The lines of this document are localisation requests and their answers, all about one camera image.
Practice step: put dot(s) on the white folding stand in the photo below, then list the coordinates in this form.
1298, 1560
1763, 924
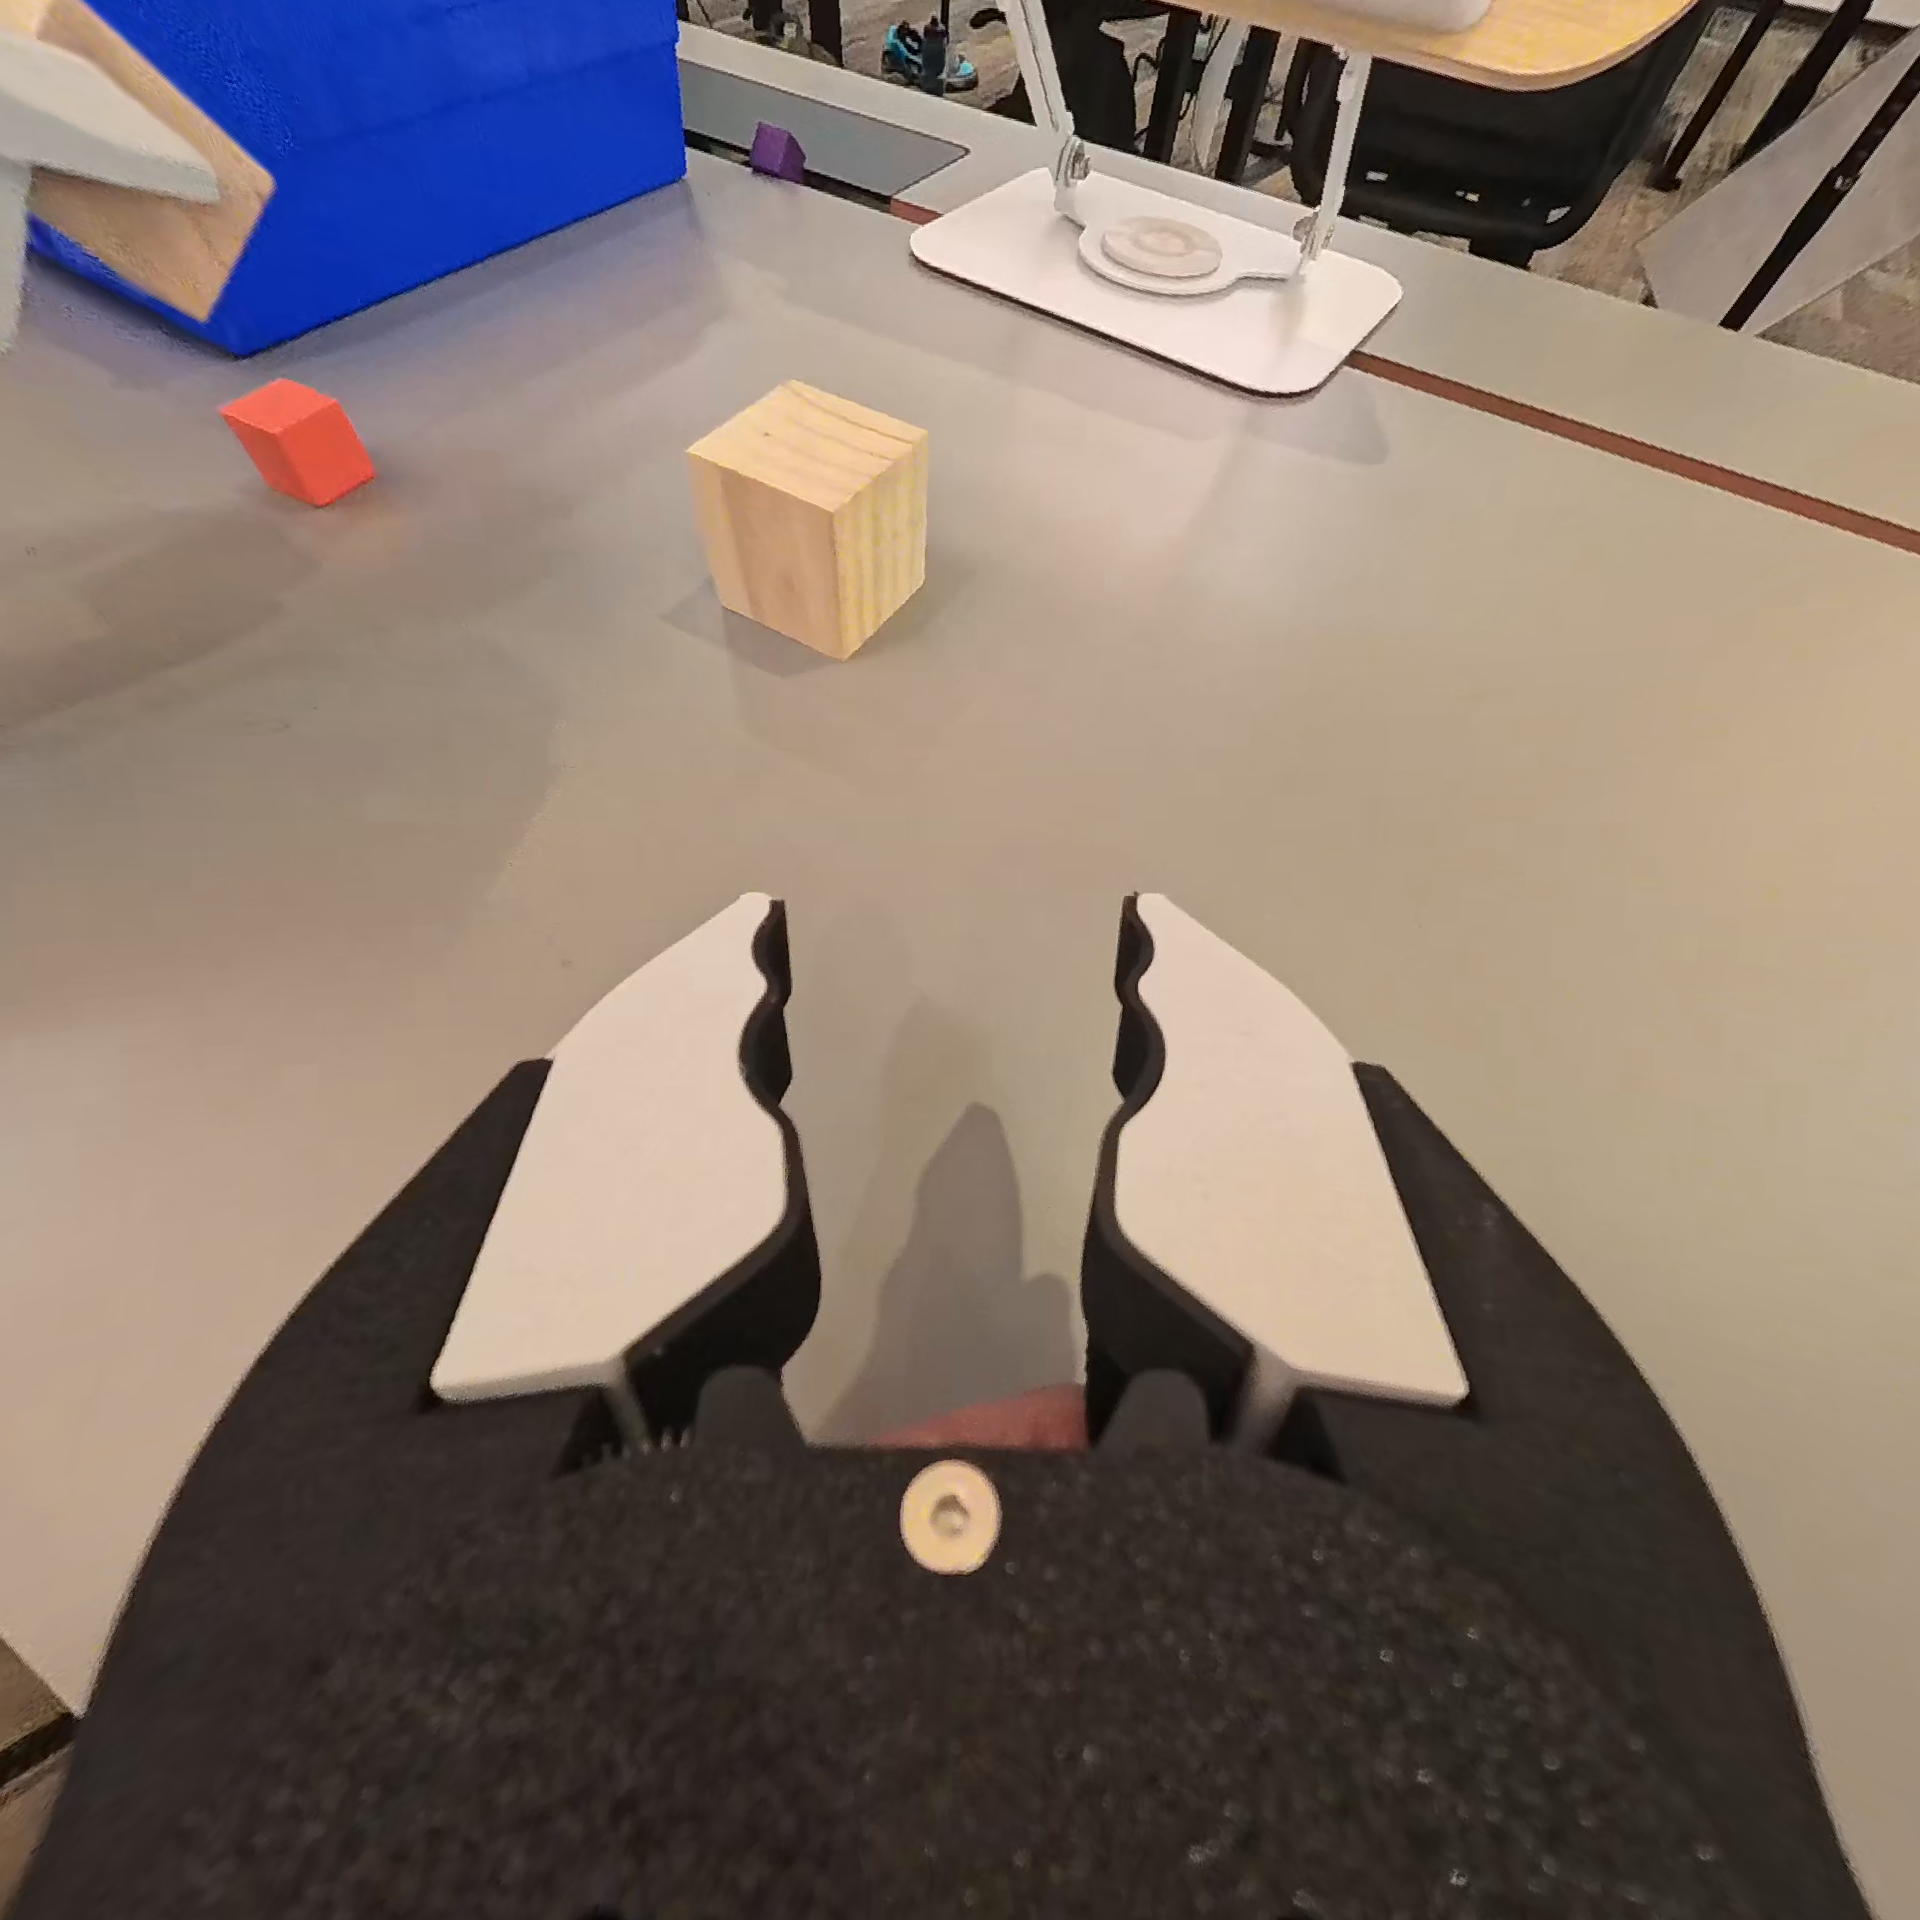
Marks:
1186, 299

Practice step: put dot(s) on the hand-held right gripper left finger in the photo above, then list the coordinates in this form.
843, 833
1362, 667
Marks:
616, 1201

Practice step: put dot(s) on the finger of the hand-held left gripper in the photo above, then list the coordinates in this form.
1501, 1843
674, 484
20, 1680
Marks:
91, 122

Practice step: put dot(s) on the red wooden cube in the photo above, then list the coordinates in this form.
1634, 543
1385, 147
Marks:
300, 442

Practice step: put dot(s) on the medium wooden cube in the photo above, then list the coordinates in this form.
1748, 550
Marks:
165, 227

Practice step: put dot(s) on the blue plastic bin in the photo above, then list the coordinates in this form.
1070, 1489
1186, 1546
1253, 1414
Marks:
451, 152

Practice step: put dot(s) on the black office chair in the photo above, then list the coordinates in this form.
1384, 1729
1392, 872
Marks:
1499, 166

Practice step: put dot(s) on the purple wooden cube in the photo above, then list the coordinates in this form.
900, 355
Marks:
778, 152

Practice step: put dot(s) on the large wooden cube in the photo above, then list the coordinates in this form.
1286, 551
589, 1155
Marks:
804, 518

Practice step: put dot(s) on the white slanted panel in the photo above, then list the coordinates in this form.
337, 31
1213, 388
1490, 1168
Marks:
1801, 194

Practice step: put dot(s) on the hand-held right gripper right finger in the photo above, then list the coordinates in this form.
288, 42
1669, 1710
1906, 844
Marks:
1291, 1201

